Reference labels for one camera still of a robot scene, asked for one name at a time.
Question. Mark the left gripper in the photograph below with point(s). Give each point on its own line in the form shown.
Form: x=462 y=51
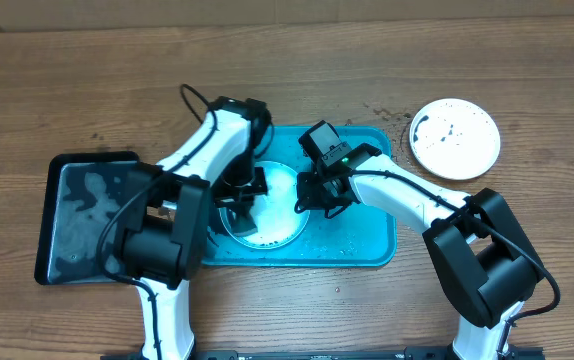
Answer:
x=229 y=199

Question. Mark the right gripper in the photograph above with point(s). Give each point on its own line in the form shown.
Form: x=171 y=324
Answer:
x=306 y=190

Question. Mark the green scrubbing sponge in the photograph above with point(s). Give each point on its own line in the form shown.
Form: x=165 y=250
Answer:
x=240 y=219

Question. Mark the light blue plate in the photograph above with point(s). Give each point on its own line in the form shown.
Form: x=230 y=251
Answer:
x=277 y=222

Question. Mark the white plate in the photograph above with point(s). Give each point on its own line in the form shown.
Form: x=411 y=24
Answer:
x=454 y=139

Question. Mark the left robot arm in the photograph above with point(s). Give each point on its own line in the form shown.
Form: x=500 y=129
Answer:
x=161 y=231

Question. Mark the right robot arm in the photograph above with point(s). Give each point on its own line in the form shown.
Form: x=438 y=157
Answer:
x=485 y=263

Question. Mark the black water tray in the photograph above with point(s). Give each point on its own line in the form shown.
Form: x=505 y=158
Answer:
x=83 y=193

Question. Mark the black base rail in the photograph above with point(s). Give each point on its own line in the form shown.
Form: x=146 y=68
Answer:
x=317 y=355

